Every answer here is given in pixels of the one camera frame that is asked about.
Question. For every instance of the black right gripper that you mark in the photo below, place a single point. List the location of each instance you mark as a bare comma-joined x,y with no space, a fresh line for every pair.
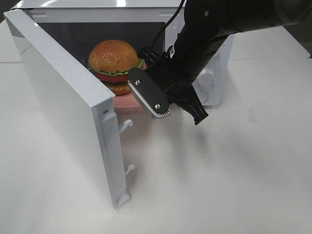
160,79

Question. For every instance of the pink round plate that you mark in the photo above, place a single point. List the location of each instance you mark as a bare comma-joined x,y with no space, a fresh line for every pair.
124,101

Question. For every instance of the burger with lettuce and tomato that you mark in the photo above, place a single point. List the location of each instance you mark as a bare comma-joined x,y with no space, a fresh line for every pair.
111,60

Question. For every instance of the white microwave door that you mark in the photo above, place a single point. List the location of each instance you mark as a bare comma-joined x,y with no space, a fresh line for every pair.
79,106

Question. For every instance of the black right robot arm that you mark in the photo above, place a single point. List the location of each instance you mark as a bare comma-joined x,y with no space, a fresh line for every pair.
207,24

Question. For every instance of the white lower timer knob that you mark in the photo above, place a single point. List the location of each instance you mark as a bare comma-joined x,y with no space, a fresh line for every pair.
206,77

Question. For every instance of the white microwave oven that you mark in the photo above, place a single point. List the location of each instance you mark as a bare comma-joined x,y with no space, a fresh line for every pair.
79,25

